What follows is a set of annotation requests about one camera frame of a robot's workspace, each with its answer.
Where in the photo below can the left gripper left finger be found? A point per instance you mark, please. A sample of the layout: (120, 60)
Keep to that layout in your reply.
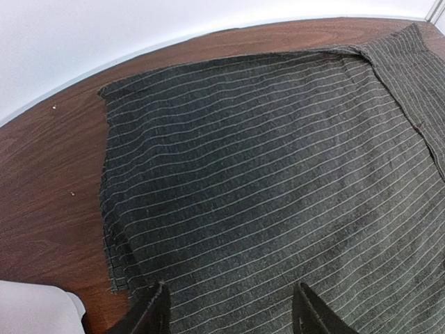
(150, 314)

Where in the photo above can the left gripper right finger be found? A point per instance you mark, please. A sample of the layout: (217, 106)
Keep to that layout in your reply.
(310, 314)

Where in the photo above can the dark pinstriped shirt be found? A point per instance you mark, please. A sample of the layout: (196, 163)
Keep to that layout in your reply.
(232, 180)

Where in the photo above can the white plastic laundry bin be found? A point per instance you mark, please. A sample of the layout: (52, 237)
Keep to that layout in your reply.
(31, 308)

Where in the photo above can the right aluminium frame post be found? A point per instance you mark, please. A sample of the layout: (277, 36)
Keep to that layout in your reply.
(435, 12)

